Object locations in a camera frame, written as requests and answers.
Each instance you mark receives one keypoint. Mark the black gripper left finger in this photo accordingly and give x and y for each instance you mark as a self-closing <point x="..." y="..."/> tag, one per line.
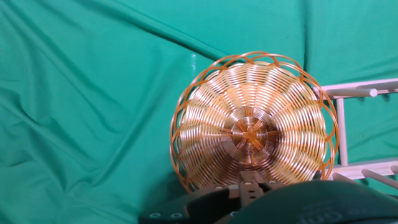
<point x="247" y="186"/>

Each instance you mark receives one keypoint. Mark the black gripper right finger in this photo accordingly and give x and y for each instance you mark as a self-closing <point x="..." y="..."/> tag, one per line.
<point x="270" y="184"/>

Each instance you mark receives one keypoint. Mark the green cloth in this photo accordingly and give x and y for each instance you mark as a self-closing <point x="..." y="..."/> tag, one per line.
<point x="93" y="93"/>

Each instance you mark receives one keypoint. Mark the wooden dish rack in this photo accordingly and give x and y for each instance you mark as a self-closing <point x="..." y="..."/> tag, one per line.
<point x="342" y="130"/>

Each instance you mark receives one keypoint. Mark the orange wicker basket dish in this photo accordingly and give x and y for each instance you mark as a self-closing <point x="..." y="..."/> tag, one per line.
<point x="248" y="127"/>

